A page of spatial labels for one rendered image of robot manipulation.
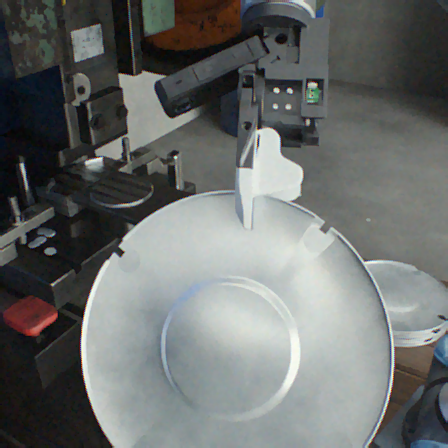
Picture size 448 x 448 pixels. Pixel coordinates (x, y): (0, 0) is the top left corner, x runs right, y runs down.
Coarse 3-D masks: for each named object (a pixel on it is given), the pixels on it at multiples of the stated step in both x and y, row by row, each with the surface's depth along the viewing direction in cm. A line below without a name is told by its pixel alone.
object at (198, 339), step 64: (192, 256) 52; (256, 256) 50; (320, 256) 49; (128, 320) 52; (192, 320) 50; (256, 320) 49; (320, 320) 48; (384, 320) 47; (128, 384) 52; (192, 384) 50; (256, 384) 49; (320, 384) 48; (384, 384) 47
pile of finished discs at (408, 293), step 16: (384, 272) 150; (400, 272) 150; (416, 272) 151; (384, 288) 143; (400, 288) 143; (416, 288) 144; (432, 288) 144; (400, 304) 137; (416, 304) 138; (432, 304) 138; (400, 320) 133; (416, 320) 133; (432, 320) 133; (400, 336) 130; (416, 336) 130; (432, 336) 132
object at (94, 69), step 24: (72, 0) 89; (96, 0) 94; (72, 24) 91; (96, 24) 95; (72, 48) 92; (96, 48) 97; (96, 72) 99; (24, 96) 99; (96, 96) 98; (120, 96) 102; (24, 120) 103; (48, 120) 99; (72, 120) 97; (96, 120) 97; (120, 120) 104; (72, 144) 99
